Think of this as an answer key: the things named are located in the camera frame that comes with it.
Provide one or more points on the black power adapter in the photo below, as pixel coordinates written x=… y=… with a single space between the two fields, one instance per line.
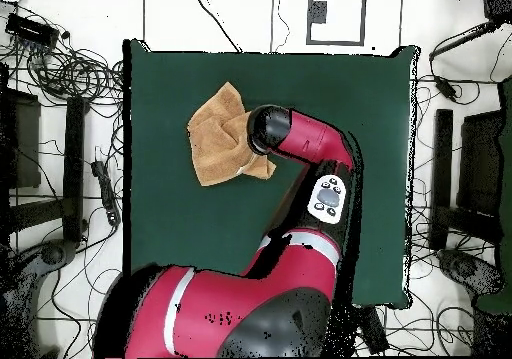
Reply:
x=446 y=88

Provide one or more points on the black power brick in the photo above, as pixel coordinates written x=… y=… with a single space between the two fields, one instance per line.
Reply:
x=372 y=331

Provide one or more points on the dark green table cloth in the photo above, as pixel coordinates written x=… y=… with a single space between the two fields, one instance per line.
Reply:
x=200 y=223

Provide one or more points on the black metal stand frame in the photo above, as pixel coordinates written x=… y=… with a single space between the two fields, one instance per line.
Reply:
x=74 y=167
x=444 y=175

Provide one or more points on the orange terry towel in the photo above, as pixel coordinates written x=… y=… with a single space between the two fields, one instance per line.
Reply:
x=218 y=147

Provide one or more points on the black box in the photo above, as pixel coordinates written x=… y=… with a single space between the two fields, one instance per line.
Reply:
x=498 y=5

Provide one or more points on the black power strip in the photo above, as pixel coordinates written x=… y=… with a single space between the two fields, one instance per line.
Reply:
x=106 y=193

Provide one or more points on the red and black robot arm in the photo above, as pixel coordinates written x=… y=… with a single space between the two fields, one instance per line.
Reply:
x=248 y=315

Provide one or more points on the black multi-port hub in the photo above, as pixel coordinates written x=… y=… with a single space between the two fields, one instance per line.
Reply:
x=32 y=29

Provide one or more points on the grey tripod base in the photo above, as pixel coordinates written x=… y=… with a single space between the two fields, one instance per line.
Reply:
x=466 y=269
x=52 y=255

